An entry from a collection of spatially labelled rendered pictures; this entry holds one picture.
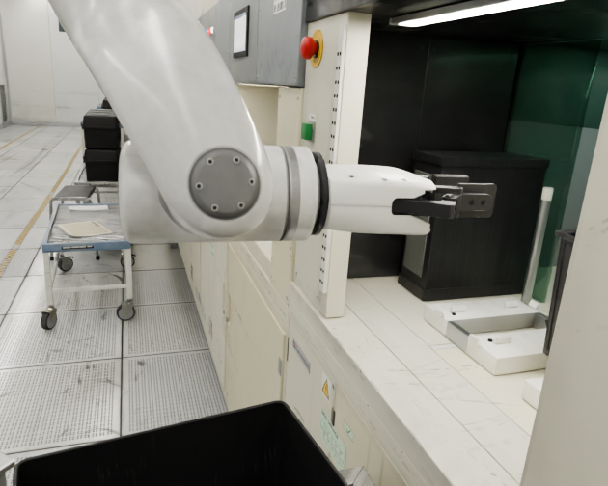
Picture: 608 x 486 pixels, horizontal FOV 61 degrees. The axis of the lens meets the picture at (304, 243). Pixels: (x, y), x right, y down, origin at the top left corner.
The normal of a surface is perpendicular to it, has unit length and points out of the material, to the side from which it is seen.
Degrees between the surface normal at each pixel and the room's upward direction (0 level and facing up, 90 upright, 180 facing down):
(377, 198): 81
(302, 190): 76
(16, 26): 90
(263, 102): 90
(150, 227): 115
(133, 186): 71
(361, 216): 93
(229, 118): 66
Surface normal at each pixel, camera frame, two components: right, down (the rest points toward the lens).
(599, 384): -0.95, 0.04
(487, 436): 0.07, -0.96
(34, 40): 0.31, 0.29
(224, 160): 0.31, 0.02
